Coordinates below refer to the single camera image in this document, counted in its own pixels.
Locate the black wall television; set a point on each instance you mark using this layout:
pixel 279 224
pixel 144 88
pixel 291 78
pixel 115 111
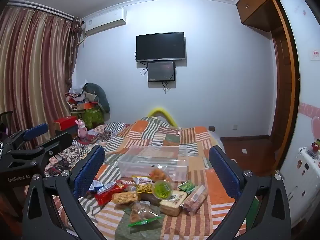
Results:
pixel 160 46

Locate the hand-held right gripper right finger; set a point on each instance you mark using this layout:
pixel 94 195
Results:
pixel 223 171

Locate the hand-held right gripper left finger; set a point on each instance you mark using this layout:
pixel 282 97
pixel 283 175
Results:
pixel 90 173

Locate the white air conditioner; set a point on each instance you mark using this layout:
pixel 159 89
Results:
pixel 105 22

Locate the red snack packet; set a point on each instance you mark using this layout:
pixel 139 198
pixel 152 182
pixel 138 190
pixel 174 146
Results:
pixel 107 195

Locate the green pea packet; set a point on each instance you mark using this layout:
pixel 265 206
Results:
pixel 187 186

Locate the clear plastic container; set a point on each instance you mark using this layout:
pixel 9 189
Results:
pixel 150 160

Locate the black chair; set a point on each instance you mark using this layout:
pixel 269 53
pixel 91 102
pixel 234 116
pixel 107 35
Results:
pixel 5 120

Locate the white appliance with stickers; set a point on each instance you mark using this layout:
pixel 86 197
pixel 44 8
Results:
pixel 305 187

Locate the blue white snack packet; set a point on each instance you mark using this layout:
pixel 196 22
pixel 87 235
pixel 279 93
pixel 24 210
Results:
pixel 98 185

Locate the wooden overhead cabinet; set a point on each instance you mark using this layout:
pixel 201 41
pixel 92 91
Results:
pixel 257 7

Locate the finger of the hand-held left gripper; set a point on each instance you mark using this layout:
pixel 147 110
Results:
pixel 58 142
pixel 36 131

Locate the small black wall monitor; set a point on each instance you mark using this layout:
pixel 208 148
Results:
pixel 161 71

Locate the clear packet of pale crackers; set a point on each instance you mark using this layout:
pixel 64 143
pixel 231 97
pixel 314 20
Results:
pixel 172 203

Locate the green orange gift bag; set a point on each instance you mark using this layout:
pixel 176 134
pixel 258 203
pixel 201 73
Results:
pixel 91 116

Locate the green zip bag of fried snacks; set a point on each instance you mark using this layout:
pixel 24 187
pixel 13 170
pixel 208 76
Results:
pixel 142 215

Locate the yellow white snack packet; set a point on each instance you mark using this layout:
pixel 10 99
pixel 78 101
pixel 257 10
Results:
pixel 145 187

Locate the striped red beige curtain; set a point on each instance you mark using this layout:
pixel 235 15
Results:
pixel 37 67

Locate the grey pillow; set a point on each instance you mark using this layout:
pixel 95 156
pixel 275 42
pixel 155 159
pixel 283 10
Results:
pixel 101 95

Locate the white wardrobe door pink print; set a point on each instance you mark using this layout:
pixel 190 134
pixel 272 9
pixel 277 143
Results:
pixel 307 100

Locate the yellow hoop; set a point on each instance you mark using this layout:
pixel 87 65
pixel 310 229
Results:
pixel 162 111

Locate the pink plush toy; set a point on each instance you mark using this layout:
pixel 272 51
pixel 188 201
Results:
pixel 82 130

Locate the long clear packet of nuts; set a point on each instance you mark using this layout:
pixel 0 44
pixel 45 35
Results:
pixel 195 200

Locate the clear bag of orange floss balls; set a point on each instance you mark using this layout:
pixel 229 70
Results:
pixel 160 174

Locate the clear packet of peanuts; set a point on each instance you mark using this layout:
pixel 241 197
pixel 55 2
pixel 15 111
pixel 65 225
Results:
pixel 125 197

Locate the pile of clothes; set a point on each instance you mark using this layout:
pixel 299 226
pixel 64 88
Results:
pixel 77 96

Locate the green jelly cup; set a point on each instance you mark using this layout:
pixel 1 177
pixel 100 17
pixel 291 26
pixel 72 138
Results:
pixel 162 189

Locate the floral checkered quilt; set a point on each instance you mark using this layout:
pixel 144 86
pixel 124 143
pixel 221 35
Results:
pixel 105 132

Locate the brown snack packet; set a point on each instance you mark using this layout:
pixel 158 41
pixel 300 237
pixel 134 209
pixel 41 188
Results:
pixel 150 200

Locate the red toy figure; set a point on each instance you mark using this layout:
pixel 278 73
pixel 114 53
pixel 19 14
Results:
pixel 315 147

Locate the red box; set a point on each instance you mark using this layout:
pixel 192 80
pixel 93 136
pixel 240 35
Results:
pixel 66 123

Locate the red white wall sticker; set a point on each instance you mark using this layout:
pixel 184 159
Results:
pixel 315 55

